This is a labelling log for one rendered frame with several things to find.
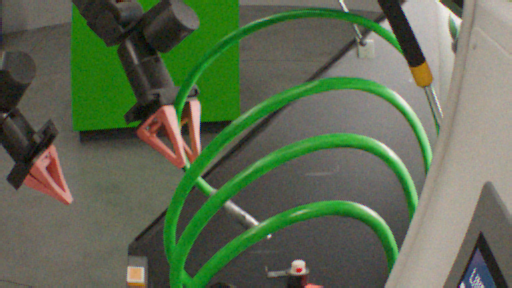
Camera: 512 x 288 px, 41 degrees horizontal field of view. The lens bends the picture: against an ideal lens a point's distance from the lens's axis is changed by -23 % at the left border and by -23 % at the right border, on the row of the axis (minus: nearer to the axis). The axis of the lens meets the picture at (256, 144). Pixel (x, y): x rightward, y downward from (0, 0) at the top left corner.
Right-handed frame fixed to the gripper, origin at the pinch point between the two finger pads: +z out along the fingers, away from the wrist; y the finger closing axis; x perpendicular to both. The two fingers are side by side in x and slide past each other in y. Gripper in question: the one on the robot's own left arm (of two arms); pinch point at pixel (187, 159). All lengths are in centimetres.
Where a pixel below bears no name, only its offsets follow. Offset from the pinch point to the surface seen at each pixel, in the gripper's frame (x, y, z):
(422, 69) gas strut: -47, -26, 16
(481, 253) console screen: -51, -40, 31
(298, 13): -25.0, 0.7, -5.8
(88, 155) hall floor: 230, 197, -108
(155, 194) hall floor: 187, 188, -64
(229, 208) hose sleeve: 0.2, 3.1, 7.7
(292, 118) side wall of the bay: -1.6, 23.7, -2.7
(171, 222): -8.1, -17.2, 10.3
